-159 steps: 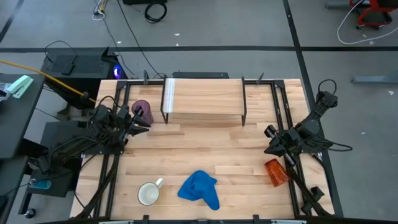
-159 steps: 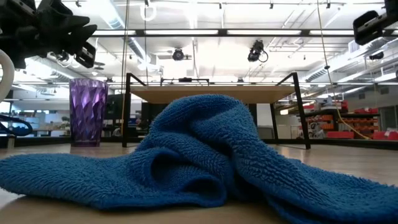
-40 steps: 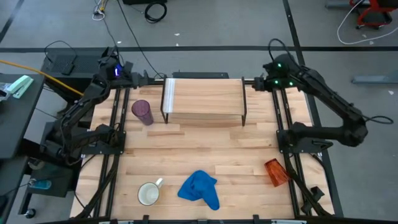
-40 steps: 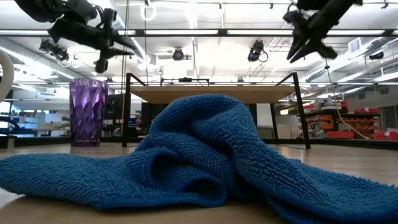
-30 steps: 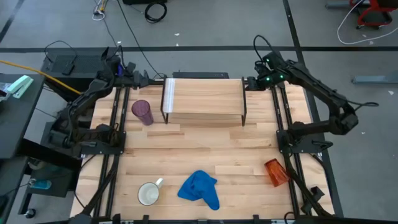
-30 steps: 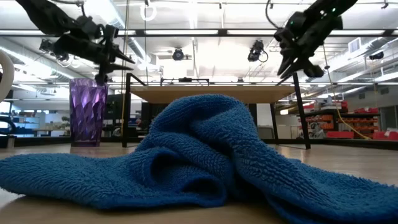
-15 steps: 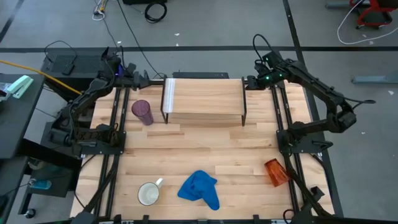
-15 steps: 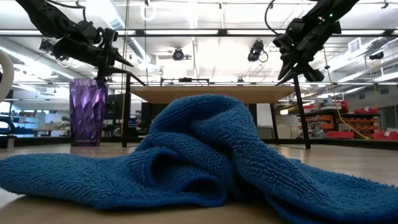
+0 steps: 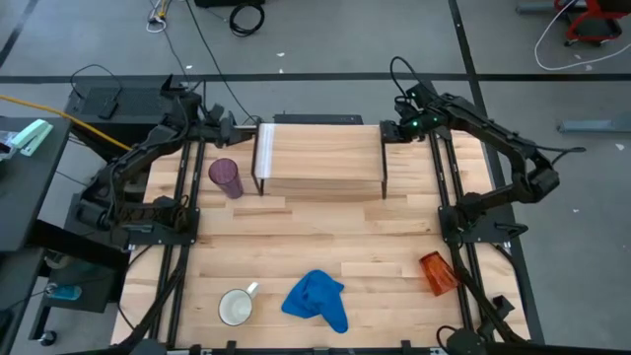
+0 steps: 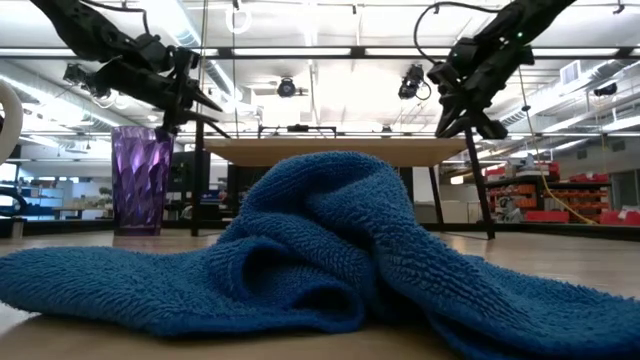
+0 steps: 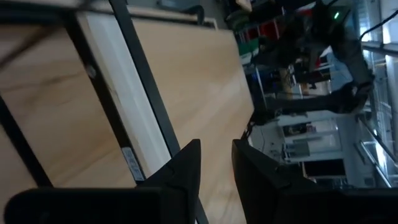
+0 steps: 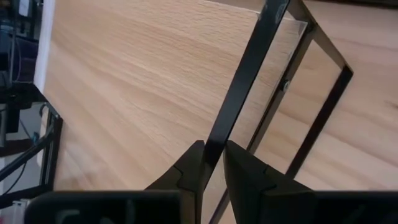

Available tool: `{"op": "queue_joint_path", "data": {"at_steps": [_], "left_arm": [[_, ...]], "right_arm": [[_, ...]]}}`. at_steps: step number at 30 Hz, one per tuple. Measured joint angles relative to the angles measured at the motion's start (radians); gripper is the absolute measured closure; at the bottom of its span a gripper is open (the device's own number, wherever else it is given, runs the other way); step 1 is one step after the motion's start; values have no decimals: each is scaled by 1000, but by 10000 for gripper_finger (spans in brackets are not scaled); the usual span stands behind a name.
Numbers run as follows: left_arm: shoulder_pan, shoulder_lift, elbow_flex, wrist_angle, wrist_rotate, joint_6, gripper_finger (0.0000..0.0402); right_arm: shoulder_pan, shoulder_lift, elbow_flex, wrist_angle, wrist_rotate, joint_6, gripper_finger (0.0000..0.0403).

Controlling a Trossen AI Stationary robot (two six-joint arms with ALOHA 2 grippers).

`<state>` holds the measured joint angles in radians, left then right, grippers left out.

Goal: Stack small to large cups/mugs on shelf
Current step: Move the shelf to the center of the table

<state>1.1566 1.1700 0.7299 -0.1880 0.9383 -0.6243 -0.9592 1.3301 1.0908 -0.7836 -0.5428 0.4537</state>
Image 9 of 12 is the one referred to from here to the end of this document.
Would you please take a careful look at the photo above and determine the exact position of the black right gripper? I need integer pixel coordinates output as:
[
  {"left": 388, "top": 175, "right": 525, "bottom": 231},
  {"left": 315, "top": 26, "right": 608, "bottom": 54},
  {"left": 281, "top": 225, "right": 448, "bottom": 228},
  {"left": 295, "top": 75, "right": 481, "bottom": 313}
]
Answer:
[{"left": 379, "top": 101, "right": 438, "bottom": 145}]

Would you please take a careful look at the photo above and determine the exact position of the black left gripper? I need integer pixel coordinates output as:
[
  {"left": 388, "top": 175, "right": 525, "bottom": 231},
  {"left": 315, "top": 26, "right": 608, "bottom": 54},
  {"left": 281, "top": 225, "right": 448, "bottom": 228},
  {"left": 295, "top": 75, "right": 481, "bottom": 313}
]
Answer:
[{"left": 199, "top": 104, "right": 245, "bottom": 148}]

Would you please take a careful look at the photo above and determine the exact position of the purple plastic tumbler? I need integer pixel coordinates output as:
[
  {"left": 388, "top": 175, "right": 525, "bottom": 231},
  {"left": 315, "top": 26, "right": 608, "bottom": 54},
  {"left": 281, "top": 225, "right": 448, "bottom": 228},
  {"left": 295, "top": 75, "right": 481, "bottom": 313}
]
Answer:
[{"left": 207, "top": 157, "right": 245, "bottom": 200}]

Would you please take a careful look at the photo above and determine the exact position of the wooden shelf with black legs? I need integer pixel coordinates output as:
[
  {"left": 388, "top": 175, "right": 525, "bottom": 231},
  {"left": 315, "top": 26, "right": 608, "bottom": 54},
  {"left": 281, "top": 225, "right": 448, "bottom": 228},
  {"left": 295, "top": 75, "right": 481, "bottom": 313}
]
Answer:
[{"left": 250, "top": 122, "right": 389, "bottom": 200}]

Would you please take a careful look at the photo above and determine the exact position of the orange plastic tumbler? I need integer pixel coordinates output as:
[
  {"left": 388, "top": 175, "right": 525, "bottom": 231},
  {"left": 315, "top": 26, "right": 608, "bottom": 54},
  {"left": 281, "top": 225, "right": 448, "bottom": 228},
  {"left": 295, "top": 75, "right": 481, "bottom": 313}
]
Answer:
[{"left": 418, "top": 250, "right": 460, "bottom": 297}]

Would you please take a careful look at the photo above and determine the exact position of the flat black box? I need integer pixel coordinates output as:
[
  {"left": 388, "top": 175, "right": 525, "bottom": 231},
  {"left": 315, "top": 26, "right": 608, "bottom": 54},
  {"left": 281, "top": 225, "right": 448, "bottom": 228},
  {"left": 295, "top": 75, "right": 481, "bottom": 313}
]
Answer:
[{"left": 273, "top": 113, "right": 365, "bottom": 125}]

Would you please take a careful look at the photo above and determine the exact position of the black computer tower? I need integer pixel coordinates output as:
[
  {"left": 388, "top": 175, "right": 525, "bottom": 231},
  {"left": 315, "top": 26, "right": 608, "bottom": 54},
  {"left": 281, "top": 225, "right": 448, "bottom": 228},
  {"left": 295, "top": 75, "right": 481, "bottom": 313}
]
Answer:
[{"left": 64, "top": 73, "right": 191, "bottom": 145}]

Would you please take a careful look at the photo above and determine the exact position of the blue terry cloth towel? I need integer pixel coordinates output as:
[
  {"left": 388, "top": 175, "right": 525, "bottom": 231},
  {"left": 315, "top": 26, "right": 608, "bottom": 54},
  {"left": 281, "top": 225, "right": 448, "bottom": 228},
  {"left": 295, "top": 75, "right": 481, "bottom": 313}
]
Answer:
[{"left": 280, "top": 268, "right": 350, "bottom": 334}]

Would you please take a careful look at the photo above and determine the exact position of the mint green stapler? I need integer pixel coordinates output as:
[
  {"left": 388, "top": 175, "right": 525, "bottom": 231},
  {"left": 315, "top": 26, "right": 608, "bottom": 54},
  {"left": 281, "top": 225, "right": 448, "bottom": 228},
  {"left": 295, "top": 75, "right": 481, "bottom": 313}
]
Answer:
[{"left": 10, "top": 118, "right": 54, "bottom": 158}]

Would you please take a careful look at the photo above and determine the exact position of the grey metal floor bar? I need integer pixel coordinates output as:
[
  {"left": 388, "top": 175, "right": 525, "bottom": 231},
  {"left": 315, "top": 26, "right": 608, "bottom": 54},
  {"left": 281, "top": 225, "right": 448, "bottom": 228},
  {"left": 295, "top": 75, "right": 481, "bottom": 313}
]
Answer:
[{"left": 557, "top": 115, "right": 631, "bottom": 134}]

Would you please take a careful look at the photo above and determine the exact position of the red metal cart base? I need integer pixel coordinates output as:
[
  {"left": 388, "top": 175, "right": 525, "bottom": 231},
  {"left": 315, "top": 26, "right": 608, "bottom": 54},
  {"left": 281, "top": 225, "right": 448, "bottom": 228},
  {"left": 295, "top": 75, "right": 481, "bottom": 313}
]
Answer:
[{"left": 554, "top": 0, "right": 631, "bottom": 48}]

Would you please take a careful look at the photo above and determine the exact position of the black side desk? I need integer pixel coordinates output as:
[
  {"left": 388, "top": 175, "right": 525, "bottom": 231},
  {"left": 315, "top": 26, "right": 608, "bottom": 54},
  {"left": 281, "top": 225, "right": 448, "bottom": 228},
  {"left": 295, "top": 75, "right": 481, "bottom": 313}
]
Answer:
[{"left": 0, "top": 116, "right": 73, "bottom": 253}]

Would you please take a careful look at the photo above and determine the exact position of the black side stand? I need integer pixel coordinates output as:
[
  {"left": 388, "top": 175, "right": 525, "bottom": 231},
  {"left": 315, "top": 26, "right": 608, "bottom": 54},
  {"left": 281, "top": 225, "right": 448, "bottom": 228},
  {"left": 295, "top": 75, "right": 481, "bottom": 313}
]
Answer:
[{"left": 28, "top": 219, "right": 130, "bottom": 346}]

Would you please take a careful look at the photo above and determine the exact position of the blue bottle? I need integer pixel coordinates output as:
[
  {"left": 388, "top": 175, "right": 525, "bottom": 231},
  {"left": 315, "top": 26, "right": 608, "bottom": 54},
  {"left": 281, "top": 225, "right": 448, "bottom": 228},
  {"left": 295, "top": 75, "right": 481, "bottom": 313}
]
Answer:
[{"left": 45, "top": 283, "right": 83, "bottom": 302}]

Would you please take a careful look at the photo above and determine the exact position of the thin black floor cable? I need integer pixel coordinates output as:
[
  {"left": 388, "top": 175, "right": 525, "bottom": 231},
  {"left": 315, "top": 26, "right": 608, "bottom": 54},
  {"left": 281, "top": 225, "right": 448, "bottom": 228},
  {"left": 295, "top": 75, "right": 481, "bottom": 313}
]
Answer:
[{"left": 184, "top": 0, "right": 262, "bottom": 125}]

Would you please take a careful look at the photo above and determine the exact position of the coiled black cable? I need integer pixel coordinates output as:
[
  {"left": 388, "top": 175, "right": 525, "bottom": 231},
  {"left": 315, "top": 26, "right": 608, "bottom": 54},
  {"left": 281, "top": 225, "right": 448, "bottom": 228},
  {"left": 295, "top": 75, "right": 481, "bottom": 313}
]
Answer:
[{"left": 228, "top": 2, "right": 266, "bottom": 38}]

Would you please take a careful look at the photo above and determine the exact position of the white cable bundle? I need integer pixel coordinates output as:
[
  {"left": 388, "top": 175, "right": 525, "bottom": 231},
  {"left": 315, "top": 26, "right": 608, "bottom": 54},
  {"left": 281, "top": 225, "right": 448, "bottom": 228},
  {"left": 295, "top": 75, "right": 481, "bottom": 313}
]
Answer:
[{"left": 146, "top": 0, "right": 173, "bottom": 35}]

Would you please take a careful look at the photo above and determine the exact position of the long white cable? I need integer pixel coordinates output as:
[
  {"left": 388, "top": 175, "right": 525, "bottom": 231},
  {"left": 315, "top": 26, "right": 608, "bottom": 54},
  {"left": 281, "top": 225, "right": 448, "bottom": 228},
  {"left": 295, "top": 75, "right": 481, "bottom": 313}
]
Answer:
[{"left": 533, "top": 0, "right": 631, "bottom": 72}]

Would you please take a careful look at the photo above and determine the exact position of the black cable loop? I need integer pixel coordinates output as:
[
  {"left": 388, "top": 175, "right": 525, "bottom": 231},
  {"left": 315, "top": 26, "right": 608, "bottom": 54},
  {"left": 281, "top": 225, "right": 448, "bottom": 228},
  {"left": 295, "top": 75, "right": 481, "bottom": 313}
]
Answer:
[{"left": 69, "top": 63, "right": 124, "bottom": 120}]

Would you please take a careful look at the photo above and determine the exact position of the thick yellow cable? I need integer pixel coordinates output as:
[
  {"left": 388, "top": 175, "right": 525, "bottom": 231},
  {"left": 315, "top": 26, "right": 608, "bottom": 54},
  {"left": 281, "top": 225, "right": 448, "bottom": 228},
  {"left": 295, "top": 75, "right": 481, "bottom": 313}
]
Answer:
[{"left": 0, "top": 94, "right": 133, "bottom": 152}]

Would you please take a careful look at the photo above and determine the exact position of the black aluminium table frame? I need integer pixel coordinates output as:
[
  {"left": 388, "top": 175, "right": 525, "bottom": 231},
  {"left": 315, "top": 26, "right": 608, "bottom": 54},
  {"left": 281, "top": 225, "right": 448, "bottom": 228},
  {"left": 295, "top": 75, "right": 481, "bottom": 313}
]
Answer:
[{"left": 110, "top": 125, "right": 546, "bottom": 355}]

